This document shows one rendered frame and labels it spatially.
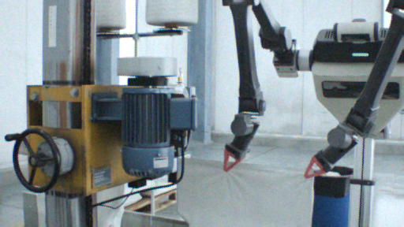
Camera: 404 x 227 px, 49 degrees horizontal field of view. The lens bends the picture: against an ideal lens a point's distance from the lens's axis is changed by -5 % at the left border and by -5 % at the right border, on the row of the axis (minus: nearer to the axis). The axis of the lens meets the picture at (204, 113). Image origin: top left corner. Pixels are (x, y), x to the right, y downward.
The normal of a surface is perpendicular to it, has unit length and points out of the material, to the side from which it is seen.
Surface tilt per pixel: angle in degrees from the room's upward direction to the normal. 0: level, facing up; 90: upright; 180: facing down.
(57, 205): 90
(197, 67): 90
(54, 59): 90
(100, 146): 90
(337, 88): 130
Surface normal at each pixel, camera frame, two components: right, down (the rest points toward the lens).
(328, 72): -0.28, -0.73
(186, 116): -0.04, 0.07
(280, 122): -0.44, 0.06
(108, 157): 0.90, 0.04
